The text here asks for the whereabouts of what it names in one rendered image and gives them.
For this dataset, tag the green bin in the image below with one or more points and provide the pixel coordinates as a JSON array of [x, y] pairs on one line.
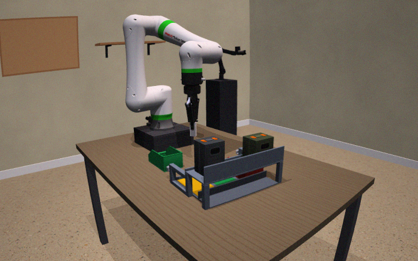
[[163, 159]]

